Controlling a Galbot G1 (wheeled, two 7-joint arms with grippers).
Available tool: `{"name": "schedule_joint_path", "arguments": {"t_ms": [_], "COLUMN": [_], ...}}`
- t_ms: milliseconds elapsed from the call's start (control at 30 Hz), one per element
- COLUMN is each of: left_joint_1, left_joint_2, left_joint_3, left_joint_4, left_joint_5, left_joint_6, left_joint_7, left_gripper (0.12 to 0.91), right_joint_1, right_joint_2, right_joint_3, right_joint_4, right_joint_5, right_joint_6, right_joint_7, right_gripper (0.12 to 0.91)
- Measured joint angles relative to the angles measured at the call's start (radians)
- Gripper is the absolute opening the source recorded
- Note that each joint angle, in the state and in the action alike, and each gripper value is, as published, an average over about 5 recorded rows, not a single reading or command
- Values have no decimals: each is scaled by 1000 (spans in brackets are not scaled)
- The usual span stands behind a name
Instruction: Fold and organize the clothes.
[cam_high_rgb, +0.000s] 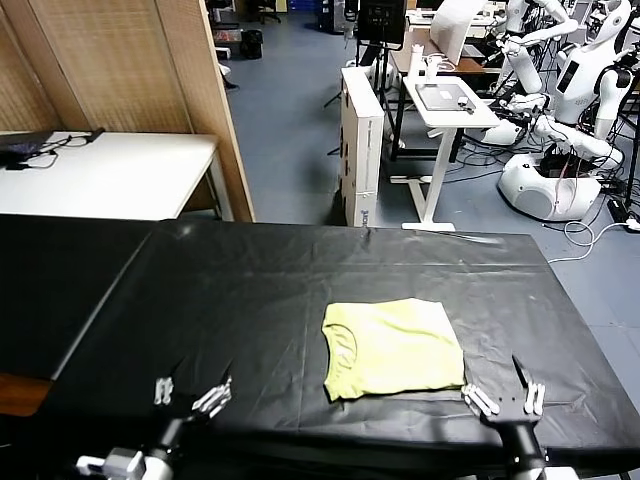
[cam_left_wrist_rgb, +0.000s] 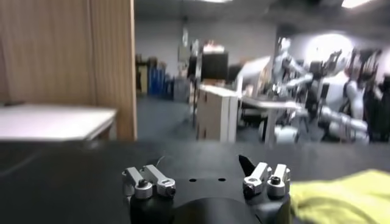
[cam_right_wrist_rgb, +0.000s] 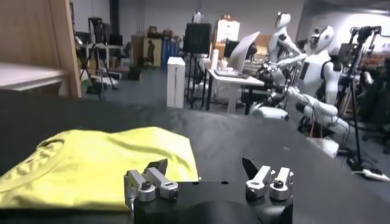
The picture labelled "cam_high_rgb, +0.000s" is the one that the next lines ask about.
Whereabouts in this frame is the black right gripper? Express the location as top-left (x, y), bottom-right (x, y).
top-left (460, 353), bottom-right (550, 467)

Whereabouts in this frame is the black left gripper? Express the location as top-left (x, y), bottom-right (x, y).
top-left (148, 374), bottom-right (234, 461)

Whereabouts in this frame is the lime green printed t-shirt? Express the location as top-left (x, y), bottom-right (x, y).
top-left (321, 297), bottom-right (466, 403)

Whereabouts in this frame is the black table cover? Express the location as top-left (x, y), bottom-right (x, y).
top-left (47, 219), bottom-right (632, 480)

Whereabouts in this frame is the black side table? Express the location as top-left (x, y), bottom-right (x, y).
top-left (0, 212), bottom-right (156, 416)

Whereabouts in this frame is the white folding table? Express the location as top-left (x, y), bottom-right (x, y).
top-left (0, 130), bottom-right (236, 221)

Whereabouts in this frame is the white standing desk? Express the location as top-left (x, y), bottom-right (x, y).
top-left (390, 75), bottom-right (503, 232)

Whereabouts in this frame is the tall white cardboard box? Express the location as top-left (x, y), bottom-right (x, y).
top-left (340, 65), bottom-right (386, 227)

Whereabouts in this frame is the black pouch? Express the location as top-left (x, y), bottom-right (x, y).
top-left (0, 141), bottom-right (49, 169)

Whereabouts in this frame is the grey closed laptop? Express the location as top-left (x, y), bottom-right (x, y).
top-left (414, 82), bottom-right (478, 111)

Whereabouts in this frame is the white humanoid robot with base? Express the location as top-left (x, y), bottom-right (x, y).
top-left (497, 0), bottom-right (640, 222)

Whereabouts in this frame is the brown wooden desk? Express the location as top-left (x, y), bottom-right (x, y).
top-left (389, 24), bottom-right (506, 76)

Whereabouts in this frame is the wooden partition screen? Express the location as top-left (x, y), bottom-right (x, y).
top-left (0, 0), bottom-right (257, 223)

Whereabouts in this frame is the white water bottle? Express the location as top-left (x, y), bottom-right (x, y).
top-left (407, 43), bottom-right (424, 81)

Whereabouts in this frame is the black waste bin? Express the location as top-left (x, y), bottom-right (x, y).
top-left (239, 28), bottom-right (265, 60)

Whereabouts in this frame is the black tripod stand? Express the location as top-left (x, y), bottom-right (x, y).
top-left (324, 42), bottom-right (407, 161)

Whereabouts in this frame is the white curved panel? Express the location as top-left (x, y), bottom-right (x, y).
top-left (429, 0), bottom-right (489, 66)

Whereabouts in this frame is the black office chair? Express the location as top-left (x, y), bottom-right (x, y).
top-left (257, 0), bottom-right (284, 25)

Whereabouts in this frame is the black monitor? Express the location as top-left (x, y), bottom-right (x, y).
top-left (357, 0), bottom-right (409, 51)

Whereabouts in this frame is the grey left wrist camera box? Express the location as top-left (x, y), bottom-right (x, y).
top-left (75, 447), bottom-right (147, 480)

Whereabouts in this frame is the white floor cable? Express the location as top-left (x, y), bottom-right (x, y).
top-left (547, 218), bottom-right (640, 265)

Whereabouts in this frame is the black cable with plug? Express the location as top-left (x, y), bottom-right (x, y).
top-left (4, 127), bottom-right (107, 173)

